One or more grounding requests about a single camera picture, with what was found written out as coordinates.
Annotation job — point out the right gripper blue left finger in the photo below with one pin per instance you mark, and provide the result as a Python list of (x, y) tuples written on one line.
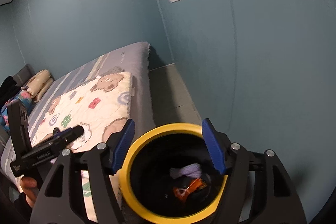
[(122, 146)]

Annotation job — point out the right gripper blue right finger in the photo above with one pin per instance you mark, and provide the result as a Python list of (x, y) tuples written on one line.
[(210, 136)]

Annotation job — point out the purple foam net sleeve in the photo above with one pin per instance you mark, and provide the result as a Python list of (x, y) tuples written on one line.
[(193, 171)]

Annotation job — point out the orange snack wrapper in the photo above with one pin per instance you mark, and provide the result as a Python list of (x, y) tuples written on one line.
[(183, 193)]

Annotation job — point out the yellow rimmed black trash bin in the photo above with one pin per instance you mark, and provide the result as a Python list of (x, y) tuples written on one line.
[(168, 177)]

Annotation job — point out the person's left hand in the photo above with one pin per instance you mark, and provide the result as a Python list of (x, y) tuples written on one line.
[(30, 189)]

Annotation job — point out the cream bear print quilt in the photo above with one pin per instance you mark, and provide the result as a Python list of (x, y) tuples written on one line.
[(74, 187)]

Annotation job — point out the blue floral folded quilt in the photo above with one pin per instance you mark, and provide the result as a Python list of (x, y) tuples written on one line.
[(17, 107)]

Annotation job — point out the black clothing pile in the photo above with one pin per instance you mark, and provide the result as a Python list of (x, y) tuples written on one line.
[(8, 89)]

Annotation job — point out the beige folded blanket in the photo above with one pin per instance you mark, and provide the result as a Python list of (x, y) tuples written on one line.
[(39, 84)]

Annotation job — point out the grey striped bed mattress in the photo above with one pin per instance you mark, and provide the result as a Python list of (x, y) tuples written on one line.
[(99, 96)]

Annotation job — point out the grey padded headboard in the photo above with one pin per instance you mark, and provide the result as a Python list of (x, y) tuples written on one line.
[(24, 75)]

